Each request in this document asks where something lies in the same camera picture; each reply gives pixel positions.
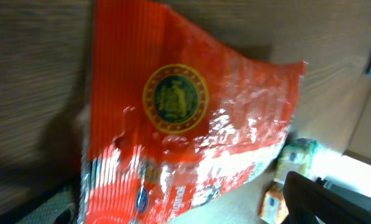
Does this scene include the teal tissue pack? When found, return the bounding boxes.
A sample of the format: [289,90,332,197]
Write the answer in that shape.
[273,138,319,185]

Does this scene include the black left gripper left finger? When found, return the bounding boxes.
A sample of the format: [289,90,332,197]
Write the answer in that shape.
[16,187,78,224]

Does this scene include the red snack bag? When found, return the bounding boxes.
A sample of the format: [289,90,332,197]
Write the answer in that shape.
[78,0,305,223]

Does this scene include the orange tissue pack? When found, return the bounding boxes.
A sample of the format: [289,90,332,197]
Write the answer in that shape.
[260,183,288,224]

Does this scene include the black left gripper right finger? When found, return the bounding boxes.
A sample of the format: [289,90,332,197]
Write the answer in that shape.
[283,171,371,224]

